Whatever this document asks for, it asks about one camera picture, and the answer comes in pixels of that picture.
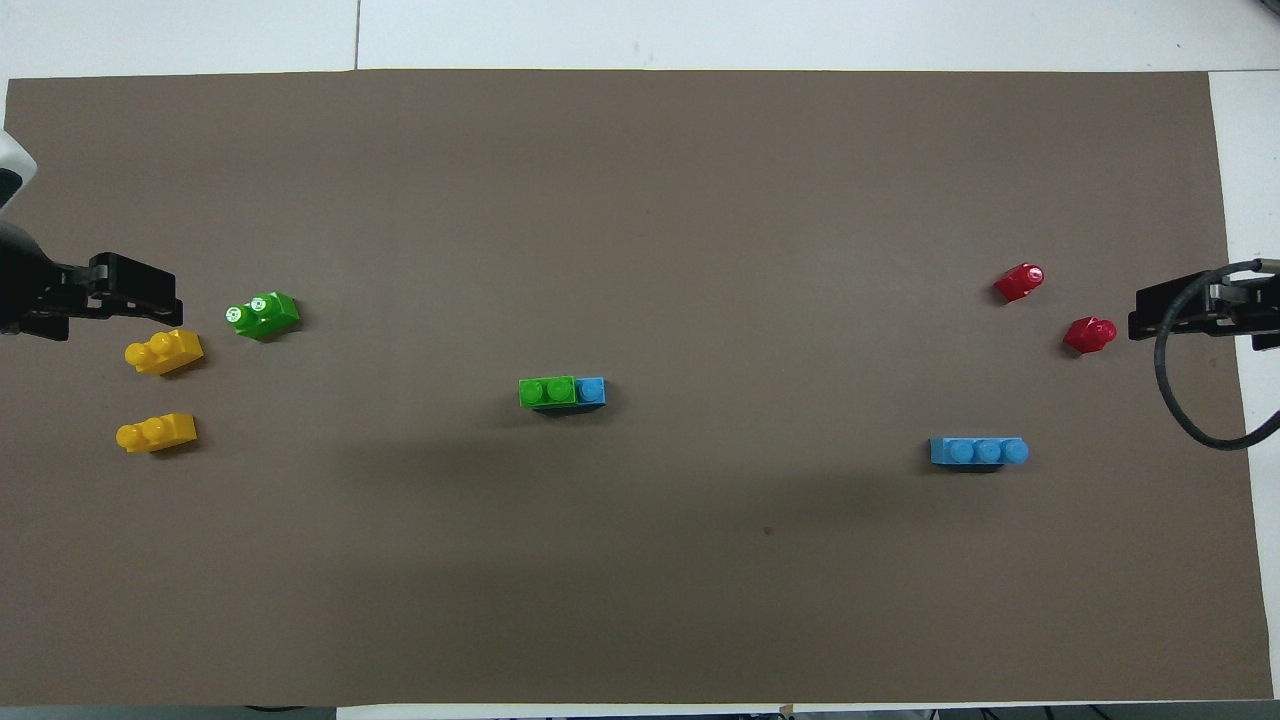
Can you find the yellow two-stud toy block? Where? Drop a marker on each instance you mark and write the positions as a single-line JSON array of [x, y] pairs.
[[155, 433], [163, 351]]

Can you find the green two-stud toy block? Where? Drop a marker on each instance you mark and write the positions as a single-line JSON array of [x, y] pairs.
[[547, 391], [262, 315]]

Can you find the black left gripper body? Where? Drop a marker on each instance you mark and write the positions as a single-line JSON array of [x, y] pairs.
[[25, 290]]

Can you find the blue three-stud toy block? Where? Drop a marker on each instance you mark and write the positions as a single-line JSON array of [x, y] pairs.
[[978, 452], [591, 390]]

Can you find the brown paper table mat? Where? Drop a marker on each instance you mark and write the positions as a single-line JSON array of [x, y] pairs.
[[640, 580]]

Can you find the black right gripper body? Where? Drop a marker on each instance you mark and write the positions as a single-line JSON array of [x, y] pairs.
[[1245, 305]]

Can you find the red one-stud toy block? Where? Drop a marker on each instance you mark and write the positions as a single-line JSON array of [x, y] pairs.
[[1089, 334], [1019, 282]]

